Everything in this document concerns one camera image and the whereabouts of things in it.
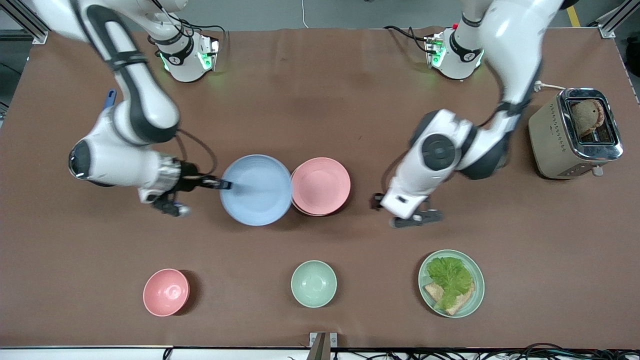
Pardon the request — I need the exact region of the brown toast slice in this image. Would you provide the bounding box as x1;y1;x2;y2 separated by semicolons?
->
570;99;606;138

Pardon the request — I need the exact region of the small pink bowl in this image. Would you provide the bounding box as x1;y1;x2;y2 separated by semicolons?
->
143;268;191;317

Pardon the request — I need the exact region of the green lettuce leaf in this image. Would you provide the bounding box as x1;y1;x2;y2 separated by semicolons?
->
426;256;474;310

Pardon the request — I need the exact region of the beige chrome toaster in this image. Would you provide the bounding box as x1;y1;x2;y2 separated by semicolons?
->
528;88;624;180

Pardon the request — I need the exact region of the arm base connector panel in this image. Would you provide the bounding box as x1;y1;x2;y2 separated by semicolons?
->
199;37;221;72
425;33;446;69

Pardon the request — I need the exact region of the light blue plate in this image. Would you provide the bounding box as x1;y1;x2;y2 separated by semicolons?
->
219;154;293;227

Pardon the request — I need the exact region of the white toaster plug cord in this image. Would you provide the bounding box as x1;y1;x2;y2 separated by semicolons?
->
532;80;568;94

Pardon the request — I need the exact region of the grey metal camera bracket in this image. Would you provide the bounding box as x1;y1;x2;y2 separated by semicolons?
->
309;332;338;360

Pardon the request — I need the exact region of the beige plate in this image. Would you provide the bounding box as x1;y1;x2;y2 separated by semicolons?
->
292;202;341;217

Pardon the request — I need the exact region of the small green bowl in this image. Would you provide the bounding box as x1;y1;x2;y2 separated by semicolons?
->
291;260;338;308

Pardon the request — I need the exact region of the green plate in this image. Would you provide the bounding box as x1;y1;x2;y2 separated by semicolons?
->
418;249;486;319

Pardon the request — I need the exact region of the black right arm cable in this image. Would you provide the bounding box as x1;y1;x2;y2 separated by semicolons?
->
175;128;219;177

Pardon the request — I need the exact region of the black base cable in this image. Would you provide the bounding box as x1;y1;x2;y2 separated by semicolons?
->
182;20;227;51
383;25;432;53

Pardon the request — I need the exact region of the black cable bundle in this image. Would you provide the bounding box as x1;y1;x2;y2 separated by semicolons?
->
330;342;640;360

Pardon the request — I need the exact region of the brown bread slice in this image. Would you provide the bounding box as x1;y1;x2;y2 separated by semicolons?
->
424;281;476;316

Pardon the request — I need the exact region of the pink plate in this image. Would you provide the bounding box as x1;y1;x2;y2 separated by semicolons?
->
291;157;351;217

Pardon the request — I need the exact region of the dark saucepan blue handle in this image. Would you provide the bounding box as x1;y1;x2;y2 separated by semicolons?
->
92;89;126;189

